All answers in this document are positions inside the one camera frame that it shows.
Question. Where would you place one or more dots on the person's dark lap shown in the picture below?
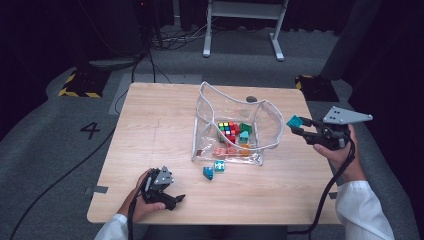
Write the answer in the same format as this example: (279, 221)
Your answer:
(213, 233)

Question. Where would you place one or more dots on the orange toy block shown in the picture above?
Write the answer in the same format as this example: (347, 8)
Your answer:
(245, 151)

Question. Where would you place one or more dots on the person's right hand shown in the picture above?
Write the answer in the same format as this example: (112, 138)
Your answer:
(346, 160)

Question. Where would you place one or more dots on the teal toy block white print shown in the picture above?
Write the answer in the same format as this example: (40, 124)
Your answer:
(219, 166)

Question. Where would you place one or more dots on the translucent red toy block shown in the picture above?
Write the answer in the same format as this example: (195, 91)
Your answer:
(236, 127)

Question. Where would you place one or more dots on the blue toy block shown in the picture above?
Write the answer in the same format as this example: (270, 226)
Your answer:
(208, 173)

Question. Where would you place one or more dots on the black equipment tower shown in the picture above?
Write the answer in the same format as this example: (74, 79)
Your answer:
(146, 20)

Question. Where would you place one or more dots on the black yellow striped base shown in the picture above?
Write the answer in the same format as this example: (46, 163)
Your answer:
(316, 88)
(83, 83)

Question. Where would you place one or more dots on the dark teal toy block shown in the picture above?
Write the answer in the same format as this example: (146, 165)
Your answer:
(244, 136)

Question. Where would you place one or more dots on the salmon toy block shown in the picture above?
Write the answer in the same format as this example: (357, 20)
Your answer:
(219, 152)

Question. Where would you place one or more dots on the dark oval object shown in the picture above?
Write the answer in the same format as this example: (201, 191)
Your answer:
(251, 98)

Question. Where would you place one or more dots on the person's left hand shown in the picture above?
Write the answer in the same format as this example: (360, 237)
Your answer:
(136, 203)

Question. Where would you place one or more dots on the white metal stand frame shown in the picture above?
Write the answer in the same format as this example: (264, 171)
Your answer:
(245, 10)

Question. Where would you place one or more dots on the grey tape piece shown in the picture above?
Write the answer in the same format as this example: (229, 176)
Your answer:
(96, 190)
(332, 195)

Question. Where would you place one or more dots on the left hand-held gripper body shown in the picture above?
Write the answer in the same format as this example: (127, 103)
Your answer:
(163, 176)

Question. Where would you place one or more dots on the solid red toy block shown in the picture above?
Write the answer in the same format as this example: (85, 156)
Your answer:
(231, 138)

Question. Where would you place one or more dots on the clear plastic bag white trim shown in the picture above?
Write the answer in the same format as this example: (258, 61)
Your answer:
(233, 106)

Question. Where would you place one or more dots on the light pink toy block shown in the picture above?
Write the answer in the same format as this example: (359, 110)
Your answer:
(232, 150)

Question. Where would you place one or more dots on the green toy block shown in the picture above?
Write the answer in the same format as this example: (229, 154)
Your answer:
(246, 127)

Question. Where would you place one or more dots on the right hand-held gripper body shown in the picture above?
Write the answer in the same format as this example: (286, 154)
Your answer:
(343, 116)

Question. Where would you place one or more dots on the multicoloured puzzle cube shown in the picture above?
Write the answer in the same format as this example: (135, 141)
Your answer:
(225, 128)

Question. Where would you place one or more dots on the grey column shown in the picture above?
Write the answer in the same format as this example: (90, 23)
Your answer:
(353, 33)

